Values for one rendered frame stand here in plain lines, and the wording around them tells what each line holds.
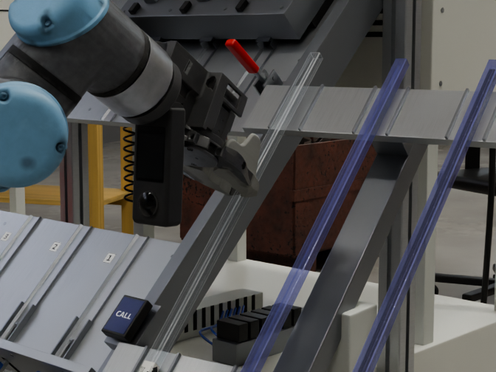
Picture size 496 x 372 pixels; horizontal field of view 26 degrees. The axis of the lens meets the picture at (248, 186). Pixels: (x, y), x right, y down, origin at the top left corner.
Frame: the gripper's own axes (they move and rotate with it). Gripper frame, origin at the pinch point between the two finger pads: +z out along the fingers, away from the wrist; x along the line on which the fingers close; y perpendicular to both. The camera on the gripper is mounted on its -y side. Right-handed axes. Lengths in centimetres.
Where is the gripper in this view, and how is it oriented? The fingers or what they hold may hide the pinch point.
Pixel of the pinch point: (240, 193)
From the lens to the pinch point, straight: 115.9
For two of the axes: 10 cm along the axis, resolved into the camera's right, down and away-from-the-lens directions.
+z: 4.9, 4.2, 7.6
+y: 3.0, -9.0, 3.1
